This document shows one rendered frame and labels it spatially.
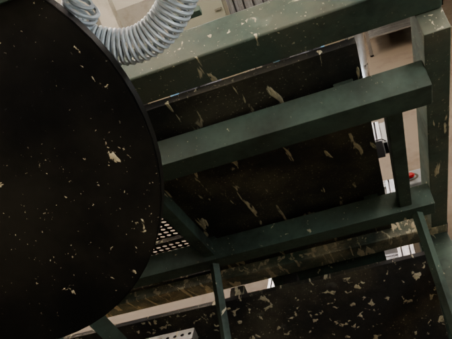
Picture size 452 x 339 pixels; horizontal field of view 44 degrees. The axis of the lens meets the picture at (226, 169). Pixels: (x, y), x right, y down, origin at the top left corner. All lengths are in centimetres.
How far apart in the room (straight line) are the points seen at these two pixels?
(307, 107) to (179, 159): 35
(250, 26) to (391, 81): 36
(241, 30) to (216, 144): 29
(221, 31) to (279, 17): 14
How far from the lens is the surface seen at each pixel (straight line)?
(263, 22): 130
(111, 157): 101
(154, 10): 97
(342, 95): 138
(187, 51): 132
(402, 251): 330
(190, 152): 141
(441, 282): 190
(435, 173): 187
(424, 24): 134
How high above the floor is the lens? 207
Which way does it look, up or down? 21 degrees down
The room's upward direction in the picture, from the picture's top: 21 degrees counter-clockwise
